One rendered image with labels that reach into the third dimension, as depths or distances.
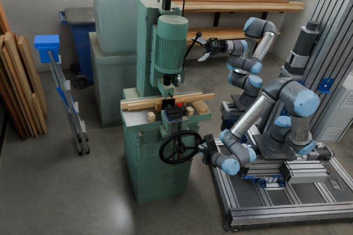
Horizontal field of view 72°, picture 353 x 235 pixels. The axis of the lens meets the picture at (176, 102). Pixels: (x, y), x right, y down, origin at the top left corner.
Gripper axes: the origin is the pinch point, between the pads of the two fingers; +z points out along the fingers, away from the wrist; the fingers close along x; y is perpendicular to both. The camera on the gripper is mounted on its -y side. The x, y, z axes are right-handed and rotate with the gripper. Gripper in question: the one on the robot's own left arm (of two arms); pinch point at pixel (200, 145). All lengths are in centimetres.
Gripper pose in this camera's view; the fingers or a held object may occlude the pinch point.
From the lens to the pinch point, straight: 152.0
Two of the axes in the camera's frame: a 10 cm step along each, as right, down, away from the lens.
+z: -3.6, -1.0, 9.3
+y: 0.8, 9.9, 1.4
